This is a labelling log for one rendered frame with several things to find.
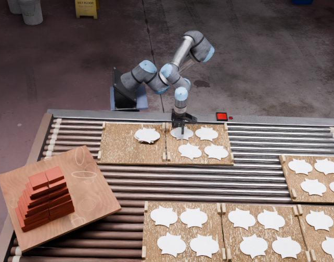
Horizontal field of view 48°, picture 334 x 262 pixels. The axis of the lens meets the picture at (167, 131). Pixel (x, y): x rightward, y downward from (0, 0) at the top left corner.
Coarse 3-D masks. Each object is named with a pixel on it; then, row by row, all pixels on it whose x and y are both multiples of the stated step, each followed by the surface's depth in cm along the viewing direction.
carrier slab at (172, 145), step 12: (168, 132) 246; (168, 144) 238; (180, 144) 238; (192, 144) 239; (204, 144) 239; (216, 144) 240; (228, 144) 240; (180, 156) 230; (204, 156) 231; (228, 156) 232
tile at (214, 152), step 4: (212, 144) 238; (208, 148) 235; (212, 148) 236; (216, 148) 236; (220, 148) 236; (204, 152) 234; (208, 152) 233; (212, 152) 233; (216, 152) 233; (220, 152) 233; (224, 152) 234; (212, 156) 231; (216, 156) 231; (220, 156) 231; (224, 156) 231; (220, 160) 229
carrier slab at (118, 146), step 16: (112, 128) 246; (128, 128) 246; (160, 128) 248; (112, 144) 236; (128, 144) 236; (144, 144) 237; (160, 144) 237; (112, 160) 226; (128, 160) 226; (144, 160) 227; (160, 160) 228
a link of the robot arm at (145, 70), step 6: (144, 60) 263; (138, 66) 263; (144, 66) 260; (150, 66) 262; (138, 72) 262; (144, 72) 261; (150, 72) 261; (156, 72) 266; (138, 78) 264; (144, 78) 264; (150, 78) 264
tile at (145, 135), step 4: (144, 128) 242; (136, 132) 240; (140, 132) 240; (144, 132) 240; (148, 132) 240; (152, 132) 240; (136, 136) 237; (140, 136) 237; (144, 136) 237; (148, 136) 237; (152, 136) 237; (156, 136) 238; (140, 140) 235; (144, 140) 234; (148, 140) 235; (152, 140) 235
